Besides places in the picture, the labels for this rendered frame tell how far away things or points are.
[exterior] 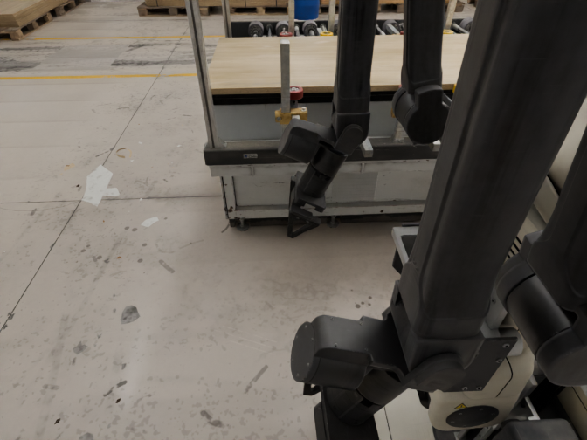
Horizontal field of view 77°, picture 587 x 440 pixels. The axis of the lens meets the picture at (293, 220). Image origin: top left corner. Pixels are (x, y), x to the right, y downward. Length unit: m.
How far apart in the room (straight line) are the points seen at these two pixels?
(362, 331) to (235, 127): 1.59
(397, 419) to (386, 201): 1.30
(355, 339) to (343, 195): 1.84
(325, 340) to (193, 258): 1.85
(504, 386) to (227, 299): 1.40
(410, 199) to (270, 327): 1.12
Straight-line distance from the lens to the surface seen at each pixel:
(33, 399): 1.96
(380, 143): 1.74
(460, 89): 0.24
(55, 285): 2.33
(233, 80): 1.83
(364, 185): 2.16
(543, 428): 0.95
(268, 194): 2.13
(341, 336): 0.36
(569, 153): 0.47
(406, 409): 1.39
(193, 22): 1.53
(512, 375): 0.81
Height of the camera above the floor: 1.52
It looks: 41 degrees down
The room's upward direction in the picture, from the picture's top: straight up
